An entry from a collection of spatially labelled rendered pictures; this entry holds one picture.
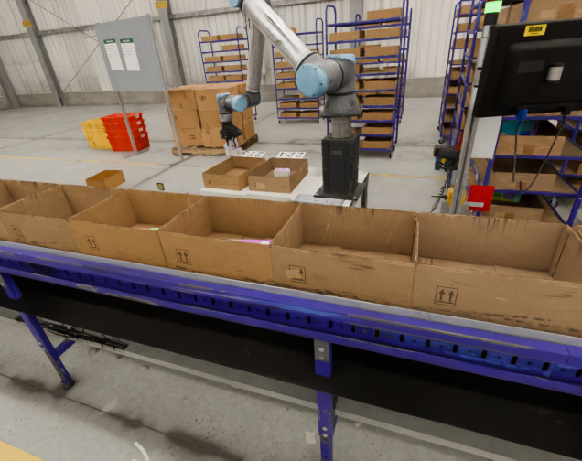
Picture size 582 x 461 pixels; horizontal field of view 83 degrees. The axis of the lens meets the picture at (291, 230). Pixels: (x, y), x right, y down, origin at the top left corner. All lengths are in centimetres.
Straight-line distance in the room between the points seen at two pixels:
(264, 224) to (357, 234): 35
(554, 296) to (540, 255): 30
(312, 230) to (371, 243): 21
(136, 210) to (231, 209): 48
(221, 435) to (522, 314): 136
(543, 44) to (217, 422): 199
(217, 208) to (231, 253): 36
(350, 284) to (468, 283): 29
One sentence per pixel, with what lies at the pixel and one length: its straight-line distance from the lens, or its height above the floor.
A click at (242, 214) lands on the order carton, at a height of 98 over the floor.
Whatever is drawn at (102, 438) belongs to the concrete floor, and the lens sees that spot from 203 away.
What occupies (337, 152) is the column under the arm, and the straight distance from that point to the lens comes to 187.
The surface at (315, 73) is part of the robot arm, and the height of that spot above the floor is 142.
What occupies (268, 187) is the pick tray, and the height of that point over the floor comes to 79.
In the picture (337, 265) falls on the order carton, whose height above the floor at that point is 101.
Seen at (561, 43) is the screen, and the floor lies 148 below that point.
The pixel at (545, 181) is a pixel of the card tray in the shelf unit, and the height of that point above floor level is 80.
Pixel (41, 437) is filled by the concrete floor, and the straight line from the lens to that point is 220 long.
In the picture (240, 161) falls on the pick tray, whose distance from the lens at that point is 254.
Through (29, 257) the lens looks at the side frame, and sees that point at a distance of 161.
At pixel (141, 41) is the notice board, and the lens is 581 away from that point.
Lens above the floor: 154
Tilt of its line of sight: 29 degrees down
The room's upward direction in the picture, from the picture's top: 5 degrees counter-clockwise
